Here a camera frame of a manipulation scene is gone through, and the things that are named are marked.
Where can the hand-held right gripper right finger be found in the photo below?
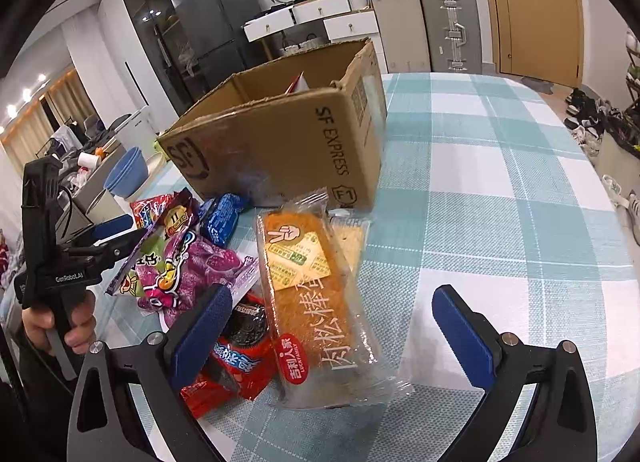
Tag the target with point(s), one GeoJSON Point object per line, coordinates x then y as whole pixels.
{"type": "Point", "coordinates": [465, 337]}

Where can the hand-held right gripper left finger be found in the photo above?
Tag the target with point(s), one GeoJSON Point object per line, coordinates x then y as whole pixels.
{"type": "Point", "coordinates": [200, 337]}

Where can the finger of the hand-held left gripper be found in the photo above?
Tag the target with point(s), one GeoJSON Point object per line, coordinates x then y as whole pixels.
{"type": "Point", "coordinates": [117, 252]}
{"type": "Point", "coordinates": [112, 228]}

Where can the small red snack packet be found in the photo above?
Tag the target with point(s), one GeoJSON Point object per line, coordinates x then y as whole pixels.
{"type": "Point", "coordinates": [145, 212]}

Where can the large red cookie packet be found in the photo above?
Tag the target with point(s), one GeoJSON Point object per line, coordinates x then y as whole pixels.
{"type": "Point", "coordinates": [250, 362]}

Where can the yellow red snack packet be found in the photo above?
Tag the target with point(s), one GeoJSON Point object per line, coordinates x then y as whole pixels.
{"type": "Point", "coordinates": [170, 222]}

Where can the purple candy packet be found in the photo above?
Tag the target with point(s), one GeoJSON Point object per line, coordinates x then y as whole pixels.
{"type": "Point", "coordinates": [200, 262]}

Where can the orange bread packet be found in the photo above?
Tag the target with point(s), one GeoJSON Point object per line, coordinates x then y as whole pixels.
{"type": "Point", "coordinates": [310, 292]}

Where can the brown cardboard box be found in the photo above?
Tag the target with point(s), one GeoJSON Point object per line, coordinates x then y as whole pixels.
{"type": "Point", "coordinates": [280, 141]}

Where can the person's left forearm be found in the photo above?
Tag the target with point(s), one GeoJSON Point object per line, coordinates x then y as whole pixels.
{"type": "Point", "coordinates": [35, 392]}

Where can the person's left hand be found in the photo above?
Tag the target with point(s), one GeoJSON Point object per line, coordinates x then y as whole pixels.
{"type": "Point", "coordinates": [35, 327]}

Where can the blue plastic basin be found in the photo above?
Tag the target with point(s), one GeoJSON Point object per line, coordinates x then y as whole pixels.
{"type": "Point", "coordinates": [125, 176]}

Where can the white paper cup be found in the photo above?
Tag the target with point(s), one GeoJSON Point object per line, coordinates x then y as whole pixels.
{"type": "Point", "coordinates": [87, 160]}

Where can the white bowl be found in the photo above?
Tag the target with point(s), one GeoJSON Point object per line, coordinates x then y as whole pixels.
{"type": "Point", "coordinates": [154, 164]}

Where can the beige curtain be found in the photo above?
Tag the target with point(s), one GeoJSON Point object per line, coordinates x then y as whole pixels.
{"type": "Point", "coordinates": [30, 136]}

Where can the white appliance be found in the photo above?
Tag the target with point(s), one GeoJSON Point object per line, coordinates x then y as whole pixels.
{"type": "Point", "coordinates": [137, 120]}

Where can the blue cookie packet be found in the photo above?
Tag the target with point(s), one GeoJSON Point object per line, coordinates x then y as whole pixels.
{"type": "Point", "coordinates": [222, 217]}

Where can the teal checked tablecloth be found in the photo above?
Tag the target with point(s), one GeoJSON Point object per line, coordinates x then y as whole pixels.
{"type": "Point", "coordinates": [475, 192]}

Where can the dark glass door cabinet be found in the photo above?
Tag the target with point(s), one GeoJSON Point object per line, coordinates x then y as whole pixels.
{"type": "Point", "coordinates": [150, 41]}

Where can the dark grey refrigerator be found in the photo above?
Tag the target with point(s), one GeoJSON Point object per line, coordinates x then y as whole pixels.
{"type": "Point", "coordinates": [210, 16]}

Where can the red white packet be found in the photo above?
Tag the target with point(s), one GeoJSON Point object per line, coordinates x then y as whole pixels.
{"type": "Point", "coordinates": [296, 84]}

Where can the pile of shoes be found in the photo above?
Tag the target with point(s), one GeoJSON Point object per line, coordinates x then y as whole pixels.
{"type": "Point", "coordinates": [585, 111]}

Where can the woven basket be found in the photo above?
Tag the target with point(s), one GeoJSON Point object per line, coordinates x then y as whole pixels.
{"type": "Point", "coordinates": [300, 44]}

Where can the white drawer dresser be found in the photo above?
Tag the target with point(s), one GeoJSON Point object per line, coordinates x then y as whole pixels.
{"type": "Point", "coordinates": [325, 11]}

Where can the silver suitcase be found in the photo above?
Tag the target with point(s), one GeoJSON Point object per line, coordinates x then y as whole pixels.
{"type": "Point", "coordinates": [450, 26]}

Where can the shoe rack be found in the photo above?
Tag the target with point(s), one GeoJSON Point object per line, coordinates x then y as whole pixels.
{"type": "Point", "coordinates": [632, 71]}

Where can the beige suitcase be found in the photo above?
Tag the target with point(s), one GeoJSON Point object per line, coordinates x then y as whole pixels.
{"type": "Point", "coordinates": [400, 26]}

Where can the wooden door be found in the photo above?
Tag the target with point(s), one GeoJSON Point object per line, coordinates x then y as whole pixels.
{"type": "Point", "coordinates": [535, 11]}

